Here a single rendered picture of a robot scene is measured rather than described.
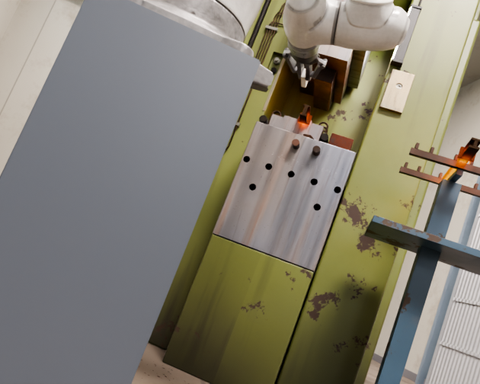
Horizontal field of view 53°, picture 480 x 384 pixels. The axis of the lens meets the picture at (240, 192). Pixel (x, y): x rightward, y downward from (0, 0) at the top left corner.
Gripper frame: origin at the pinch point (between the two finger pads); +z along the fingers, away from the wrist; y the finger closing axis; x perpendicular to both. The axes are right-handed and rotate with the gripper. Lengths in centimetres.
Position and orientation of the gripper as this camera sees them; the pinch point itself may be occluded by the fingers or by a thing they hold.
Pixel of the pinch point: (305, 78)
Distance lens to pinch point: 154.6
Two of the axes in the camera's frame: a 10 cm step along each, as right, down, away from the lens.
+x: 3.6, -9.2, 1.6
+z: 1.3, 2.2, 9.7
